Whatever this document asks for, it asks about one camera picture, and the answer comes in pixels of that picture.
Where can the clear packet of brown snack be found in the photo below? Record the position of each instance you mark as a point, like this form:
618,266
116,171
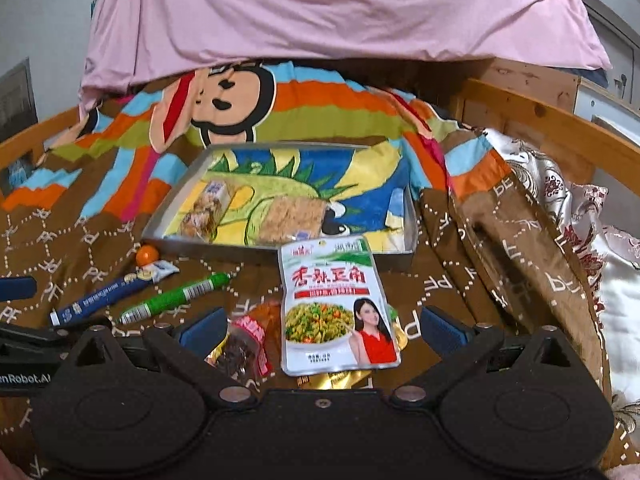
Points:
205,210

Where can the white cabinet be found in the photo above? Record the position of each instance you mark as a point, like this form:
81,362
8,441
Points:
615,50

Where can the pink pillow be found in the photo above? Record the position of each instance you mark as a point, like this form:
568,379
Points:
325,10

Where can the red clear dark snack packet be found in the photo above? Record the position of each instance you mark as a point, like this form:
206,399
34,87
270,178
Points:
245,347

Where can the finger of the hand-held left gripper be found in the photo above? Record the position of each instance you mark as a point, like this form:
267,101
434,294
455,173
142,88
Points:
15,288
45,332

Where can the wooden bed frame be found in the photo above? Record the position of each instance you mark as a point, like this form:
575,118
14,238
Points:
550,115

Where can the meat floss cake packet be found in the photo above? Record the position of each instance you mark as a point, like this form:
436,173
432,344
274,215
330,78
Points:
292,217

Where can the blue tube packet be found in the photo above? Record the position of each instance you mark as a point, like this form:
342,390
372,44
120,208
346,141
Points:
95,300

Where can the metal tray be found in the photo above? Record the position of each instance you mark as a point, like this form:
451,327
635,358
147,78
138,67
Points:
300,175

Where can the green sausage stick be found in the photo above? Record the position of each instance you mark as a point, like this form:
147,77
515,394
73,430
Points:
175,297

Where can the floral satin quilt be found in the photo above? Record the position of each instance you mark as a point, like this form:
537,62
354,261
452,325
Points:
615,280

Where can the white and green snack pouch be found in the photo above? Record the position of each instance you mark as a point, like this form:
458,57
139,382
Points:
325,280

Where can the gold foil snack packet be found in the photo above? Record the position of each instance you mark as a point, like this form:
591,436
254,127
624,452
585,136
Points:
342,381

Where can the small orange ball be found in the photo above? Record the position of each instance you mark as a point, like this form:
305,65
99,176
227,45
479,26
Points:
147,255

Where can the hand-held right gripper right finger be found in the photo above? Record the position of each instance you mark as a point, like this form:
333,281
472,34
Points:
442,331

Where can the pink garment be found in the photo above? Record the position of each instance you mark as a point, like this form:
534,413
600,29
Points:
10,467

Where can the grey wall panel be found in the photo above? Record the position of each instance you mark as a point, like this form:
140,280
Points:
17,97

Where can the printed monkey blanket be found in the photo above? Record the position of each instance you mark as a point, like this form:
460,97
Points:
100,240

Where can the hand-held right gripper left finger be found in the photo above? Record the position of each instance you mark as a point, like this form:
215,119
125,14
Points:
205,328

